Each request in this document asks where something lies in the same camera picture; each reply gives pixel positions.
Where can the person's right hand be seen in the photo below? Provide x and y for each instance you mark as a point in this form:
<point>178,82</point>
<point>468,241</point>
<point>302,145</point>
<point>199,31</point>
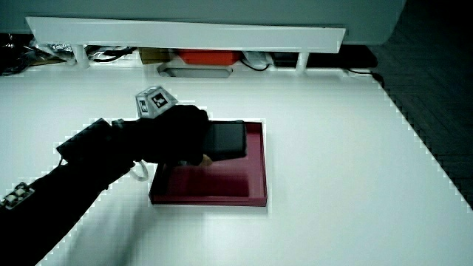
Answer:
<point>173,133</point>

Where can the brown cardboard box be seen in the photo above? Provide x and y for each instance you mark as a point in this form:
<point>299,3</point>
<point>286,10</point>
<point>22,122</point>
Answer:
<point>153,55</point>

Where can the white plastic bag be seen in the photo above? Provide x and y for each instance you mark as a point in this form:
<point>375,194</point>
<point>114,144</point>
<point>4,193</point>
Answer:
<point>258,59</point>

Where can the dark red square plate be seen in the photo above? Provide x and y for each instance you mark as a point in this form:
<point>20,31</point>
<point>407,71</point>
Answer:
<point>221,184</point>

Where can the person's right forearm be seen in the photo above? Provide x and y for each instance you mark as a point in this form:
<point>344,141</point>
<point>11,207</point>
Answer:
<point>55,199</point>

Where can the white desk shelf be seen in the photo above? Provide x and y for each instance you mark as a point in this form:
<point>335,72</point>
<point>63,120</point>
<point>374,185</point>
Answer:
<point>184,35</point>

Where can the small sensor board on sleeve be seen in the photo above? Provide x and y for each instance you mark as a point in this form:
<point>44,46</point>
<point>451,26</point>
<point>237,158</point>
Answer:
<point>16,194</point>

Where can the orange box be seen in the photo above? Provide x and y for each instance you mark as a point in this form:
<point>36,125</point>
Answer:
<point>208,57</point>

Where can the grey flat device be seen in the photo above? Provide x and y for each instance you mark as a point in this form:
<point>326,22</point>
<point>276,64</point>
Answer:
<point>197,72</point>

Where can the dark clutter pile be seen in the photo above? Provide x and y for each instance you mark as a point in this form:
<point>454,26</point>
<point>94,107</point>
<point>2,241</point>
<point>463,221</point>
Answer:
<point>22,51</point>

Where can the black battery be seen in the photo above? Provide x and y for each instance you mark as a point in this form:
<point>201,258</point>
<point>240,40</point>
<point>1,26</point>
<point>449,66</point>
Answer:
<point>226,140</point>

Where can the black wrist tracker box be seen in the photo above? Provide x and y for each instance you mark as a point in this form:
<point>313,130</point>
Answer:
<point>86,142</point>

